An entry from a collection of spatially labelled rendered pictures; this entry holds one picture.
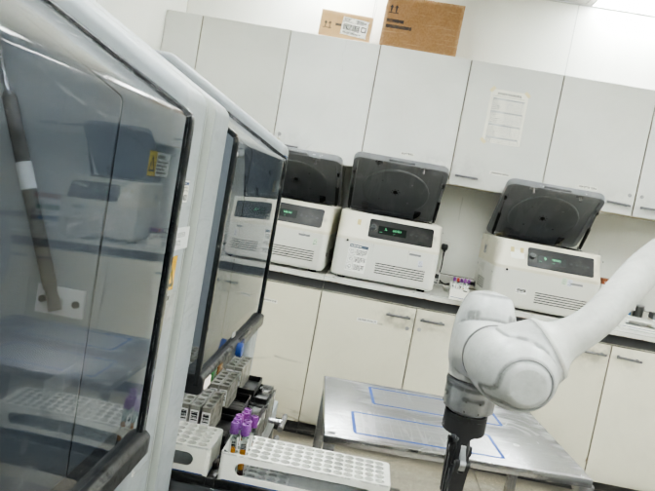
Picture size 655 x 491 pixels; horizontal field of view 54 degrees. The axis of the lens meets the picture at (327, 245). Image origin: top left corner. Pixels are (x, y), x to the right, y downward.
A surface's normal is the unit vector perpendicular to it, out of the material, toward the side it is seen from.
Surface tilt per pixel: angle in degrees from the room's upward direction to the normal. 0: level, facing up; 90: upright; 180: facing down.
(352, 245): 90
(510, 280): 90
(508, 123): 90
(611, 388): 90
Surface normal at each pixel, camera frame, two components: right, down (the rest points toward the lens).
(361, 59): -0.07, 0.07
